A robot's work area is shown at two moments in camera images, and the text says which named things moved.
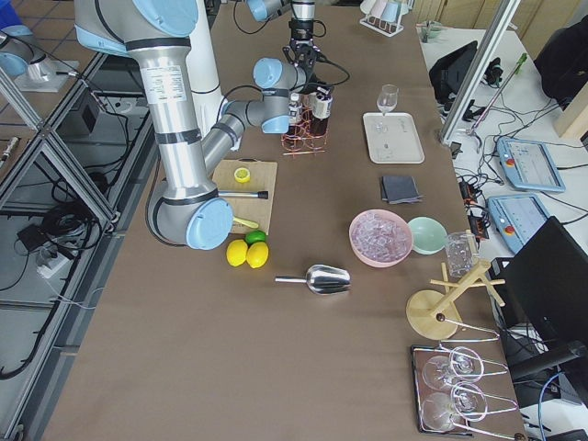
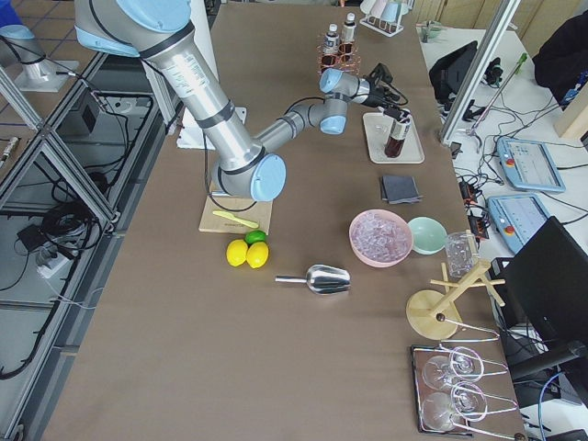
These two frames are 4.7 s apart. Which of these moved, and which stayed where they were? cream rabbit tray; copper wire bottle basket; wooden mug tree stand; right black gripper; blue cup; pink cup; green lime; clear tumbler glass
Moved: copper wire bottle basket; right black gripper
Stayed: blue cup; wooden mug tree stand; green lime; pink cup; cream rabbit tray; clear tumbler glass
